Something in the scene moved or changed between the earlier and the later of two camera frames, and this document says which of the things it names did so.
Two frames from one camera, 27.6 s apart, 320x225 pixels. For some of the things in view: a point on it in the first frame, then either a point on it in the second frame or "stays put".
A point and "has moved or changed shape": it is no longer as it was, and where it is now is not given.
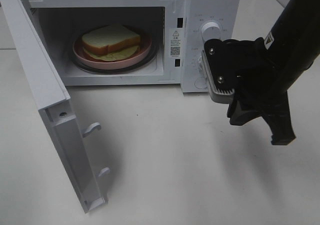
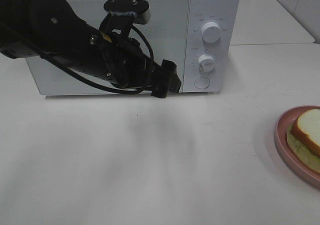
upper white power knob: [211, 30] stays put
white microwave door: [53, 102] -> [168, 30]
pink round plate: [145, 46] has moved or changed shape
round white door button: [200, 82] stays put
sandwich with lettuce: [111, 43] has moved or changed shape
